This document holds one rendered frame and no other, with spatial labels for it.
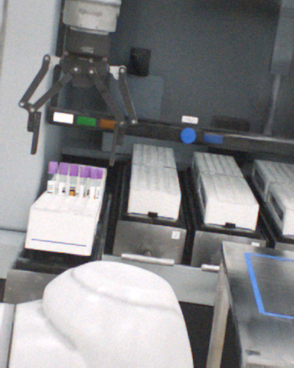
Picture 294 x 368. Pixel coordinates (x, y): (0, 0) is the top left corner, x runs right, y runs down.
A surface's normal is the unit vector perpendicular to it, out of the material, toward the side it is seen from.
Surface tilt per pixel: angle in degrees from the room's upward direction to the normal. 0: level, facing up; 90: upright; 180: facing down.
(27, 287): 90
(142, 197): 90
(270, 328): 0
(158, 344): 67
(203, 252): 90
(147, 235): 90
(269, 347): 0
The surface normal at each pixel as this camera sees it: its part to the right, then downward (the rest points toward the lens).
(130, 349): 0.28, -0.18
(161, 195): 0.00, 0.18
